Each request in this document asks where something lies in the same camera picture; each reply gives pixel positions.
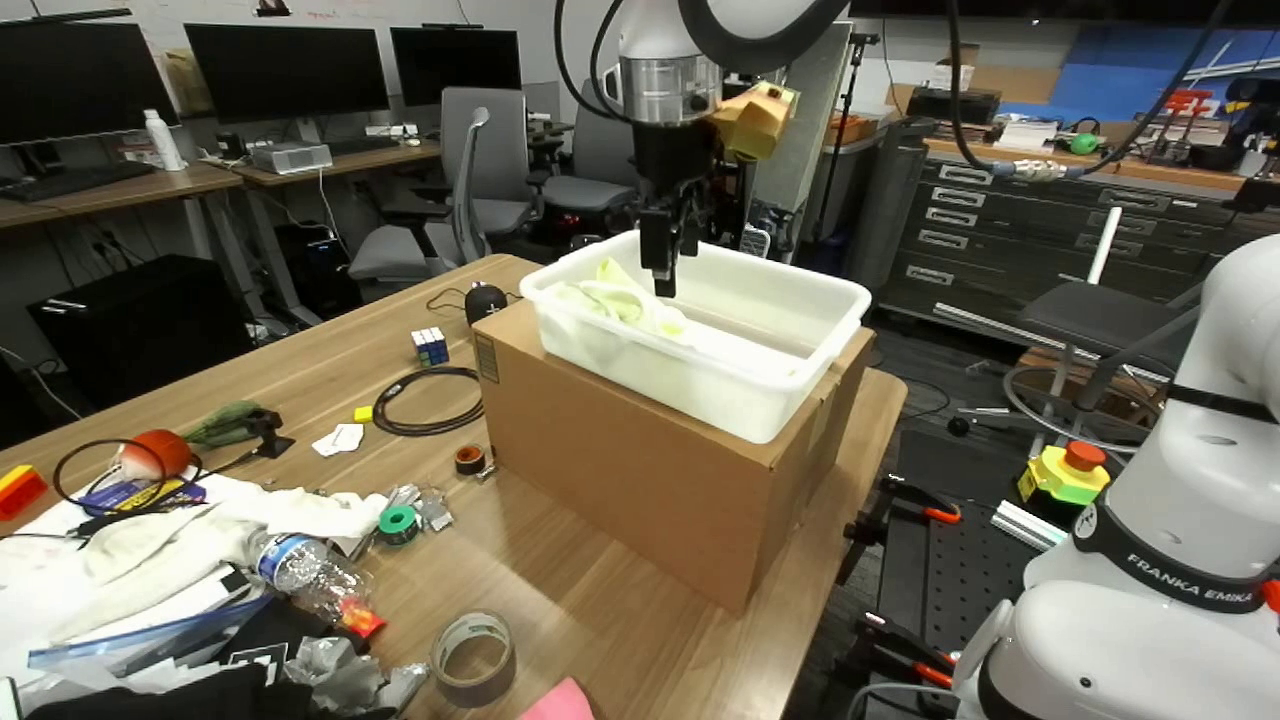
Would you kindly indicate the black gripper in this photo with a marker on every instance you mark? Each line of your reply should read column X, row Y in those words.
column 664, row 167

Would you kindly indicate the pale yellow-green towel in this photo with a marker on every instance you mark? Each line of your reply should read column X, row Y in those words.
column 603, row 295

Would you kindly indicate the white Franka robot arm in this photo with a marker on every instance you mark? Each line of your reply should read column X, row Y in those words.
column 1203, row 482

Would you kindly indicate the white plastic container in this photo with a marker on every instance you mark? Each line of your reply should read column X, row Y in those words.
column 747, row 385

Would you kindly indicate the small black round speaker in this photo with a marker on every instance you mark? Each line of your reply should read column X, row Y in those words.
column 484, row 307

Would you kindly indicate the brown cardboard box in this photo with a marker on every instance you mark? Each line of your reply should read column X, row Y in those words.
column 624, row 482

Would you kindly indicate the Rubik's cube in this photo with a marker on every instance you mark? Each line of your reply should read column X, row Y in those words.
column 429, row 345

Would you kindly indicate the black computer monitor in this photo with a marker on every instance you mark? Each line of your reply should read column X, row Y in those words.
column 454, row 67
column 83, row 81
column 287, row 68

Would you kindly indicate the small brown tape roll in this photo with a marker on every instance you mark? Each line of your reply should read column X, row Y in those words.
column 462, row 461

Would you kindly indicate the black drawer cabinet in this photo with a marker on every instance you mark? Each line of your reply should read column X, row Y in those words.
column 1014, row 225

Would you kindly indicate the small yellow block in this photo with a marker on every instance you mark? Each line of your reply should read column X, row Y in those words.
column 361, row 413

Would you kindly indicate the black orange clamp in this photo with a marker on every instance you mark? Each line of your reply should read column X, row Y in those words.
column 907, row 649
column 923, row 505

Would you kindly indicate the white paper scrap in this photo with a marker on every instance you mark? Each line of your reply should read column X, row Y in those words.
column 343, row 443

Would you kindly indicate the gray desktop device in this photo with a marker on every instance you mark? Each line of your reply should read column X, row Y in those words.
column 288, row 159

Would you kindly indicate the green tape roll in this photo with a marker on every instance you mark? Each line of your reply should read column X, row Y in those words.
column 387, row 525

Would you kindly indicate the yellow red emergency stop button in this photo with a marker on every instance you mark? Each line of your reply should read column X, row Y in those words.
column 1066, row 479

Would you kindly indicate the silver aluminum bar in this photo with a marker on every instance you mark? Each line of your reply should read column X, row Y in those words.
column 1032, row 525

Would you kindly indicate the wooden workbench top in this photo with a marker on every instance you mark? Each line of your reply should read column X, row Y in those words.
column 1146, row 168

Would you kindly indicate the green black hand tool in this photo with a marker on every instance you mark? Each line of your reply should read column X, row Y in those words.
column 227, row 425

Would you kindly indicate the clear plastic water bottle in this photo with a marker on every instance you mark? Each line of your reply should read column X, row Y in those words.
column 302, row 567

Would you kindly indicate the black box under desk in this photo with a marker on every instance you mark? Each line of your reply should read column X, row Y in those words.
column 146, row 324

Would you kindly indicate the crumpled silver plastic wrap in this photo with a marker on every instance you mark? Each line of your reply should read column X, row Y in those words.
column 332, row 666

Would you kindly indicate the red orange round object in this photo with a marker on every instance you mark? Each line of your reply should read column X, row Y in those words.
column 167, row 452

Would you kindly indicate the long wooden desk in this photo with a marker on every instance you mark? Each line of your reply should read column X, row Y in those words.
column 107, row 194

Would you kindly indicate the black keyboard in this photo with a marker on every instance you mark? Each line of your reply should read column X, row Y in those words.
column 83, row 179

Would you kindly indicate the crumpled plastic bags pile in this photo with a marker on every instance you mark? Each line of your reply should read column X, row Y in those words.
column 161, row 562

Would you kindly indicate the red yellow block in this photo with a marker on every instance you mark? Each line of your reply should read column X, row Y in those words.
column 19, row 492

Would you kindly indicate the yellow wrist camera mount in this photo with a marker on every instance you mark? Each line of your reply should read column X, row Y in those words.
column 759, row 123

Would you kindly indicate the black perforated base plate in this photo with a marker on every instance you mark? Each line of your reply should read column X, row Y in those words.
column 962, row 587

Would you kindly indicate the gray duct tape roll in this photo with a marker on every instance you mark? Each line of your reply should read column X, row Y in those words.
column 474, row 689

